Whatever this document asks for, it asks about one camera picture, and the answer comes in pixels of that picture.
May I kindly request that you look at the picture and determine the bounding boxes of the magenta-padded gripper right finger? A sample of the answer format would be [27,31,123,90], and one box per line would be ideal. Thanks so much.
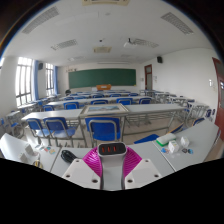
[123,147,176,190]

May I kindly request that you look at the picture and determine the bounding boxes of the green chalkboard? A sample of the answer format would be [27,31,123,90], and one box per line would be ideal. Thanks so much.
[68,68,137,90]

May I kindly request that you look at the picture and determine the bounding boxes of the blue curtain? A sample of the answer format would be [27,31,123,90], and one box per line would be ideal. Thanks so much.
[53,65,59,95]
[32,59,40,101]

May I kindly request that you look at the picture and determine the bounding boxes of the ceiling air conditioner panel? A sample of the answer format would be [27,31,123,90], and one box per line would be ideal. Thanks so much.
[93,46,113,54]
[82,0,130,7]

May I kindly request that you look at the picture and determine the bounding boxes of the large bright window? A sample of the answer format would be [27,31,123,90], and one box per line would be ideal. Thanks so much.
[14,56,33,108]

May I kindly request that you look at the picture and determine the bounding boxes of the white ceiling projector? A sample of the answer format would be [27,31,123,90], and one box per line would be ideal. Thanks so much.
[123,38,138,49]

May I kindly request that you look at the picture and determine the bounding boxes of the ceiling light panels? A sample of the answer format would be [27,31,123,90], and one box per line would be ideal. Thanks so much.
[21,5,195,68]

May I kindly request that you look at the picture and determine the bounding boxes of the small white printed box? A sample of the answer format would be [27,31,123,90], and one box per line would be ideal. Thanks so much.
[168,140,180,154]

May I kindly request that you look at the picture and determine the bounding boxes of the framed picture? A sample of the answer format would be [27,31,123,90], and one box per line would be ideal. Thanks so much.
[79,103,130,118]

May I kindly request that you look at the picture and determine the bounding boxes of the white charger block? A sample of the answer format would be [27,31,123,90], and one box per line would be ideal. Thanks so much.
[97,142,128,191]

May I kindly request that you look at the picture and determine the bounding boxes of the brown door with window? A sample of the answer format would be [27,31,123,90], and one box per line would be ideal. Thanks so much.
[143,64,153,92]

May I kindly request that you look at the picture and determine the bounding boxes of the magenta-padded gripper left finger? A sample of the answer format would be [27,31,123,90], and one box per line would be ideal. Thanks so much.
[61,147,103,190]

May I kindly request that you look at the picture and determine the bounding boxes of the blue seat metal chair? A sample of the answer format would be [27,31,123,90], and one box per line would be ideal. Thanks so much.
[84,116,122,144]
[25,118,51,138]
[43,116,77,139]

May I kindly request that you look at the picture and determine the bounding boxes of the orange wooden lectern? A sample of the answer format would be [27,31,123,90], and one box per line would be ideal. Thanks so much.
[96,84,112,92]

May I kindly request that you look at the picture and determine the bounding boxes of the rows of grey desks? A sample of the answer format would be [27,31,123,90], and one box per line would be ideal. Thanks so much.
[6,91,211,134]

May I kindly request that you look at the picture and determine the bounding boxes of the green and white flat box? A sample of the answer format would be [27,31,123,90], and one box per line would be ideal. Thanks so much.
[155,132,177,147]

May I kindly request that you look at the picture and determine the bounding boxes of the narrow bright window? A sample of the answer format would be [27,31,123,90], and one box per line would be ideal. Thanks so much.
[45,62,55,97]

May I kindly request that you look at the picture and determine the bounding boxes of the red-brown wooden door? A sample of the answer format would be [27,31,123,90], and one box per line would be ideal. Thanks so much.
[212,57,224,141]

